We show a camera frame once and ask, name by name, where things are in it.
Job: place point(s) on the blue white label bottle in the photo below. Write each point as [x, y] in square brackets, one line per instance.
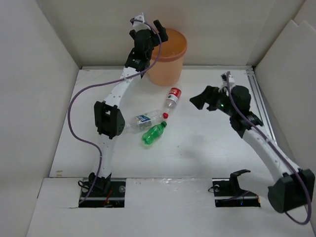
[142, 122]

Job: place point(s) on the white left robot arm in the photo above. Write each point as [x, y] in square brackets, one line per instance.
[109, 120]

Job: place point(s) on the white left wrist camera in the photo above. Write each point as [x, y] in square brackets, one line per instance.
[138, 20]

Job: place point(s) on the green plastic bottle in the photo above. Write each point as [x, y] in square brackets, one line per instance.
[154, 133]

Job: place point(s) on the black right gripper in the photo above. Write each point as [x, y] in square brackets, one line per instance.
[209, 96]

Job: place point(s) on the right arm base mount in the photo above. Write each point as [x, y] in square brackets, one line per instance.
[227, 192]

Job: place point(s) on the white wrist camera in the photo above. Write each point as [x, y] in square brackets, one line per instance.
[138, 20]
[227, 80]

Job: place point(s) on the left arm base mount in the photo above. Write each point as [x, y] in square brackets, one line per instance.
[106, 193]

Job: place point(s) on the red label clear bottle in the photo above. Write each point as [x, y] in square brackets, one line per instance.
[171, 101]

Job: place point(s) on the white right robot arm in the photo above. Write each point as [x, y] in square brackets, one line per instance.
[291, 186]

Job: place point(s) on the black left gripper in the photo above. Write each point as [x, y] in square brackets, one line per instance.
[161, 31]

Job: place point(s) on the orange plastic bin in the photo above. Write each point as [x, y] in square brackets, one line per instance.
[167, 70]

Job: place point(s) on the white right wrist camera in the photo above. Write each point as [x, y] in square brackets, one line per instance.
[227, 80]

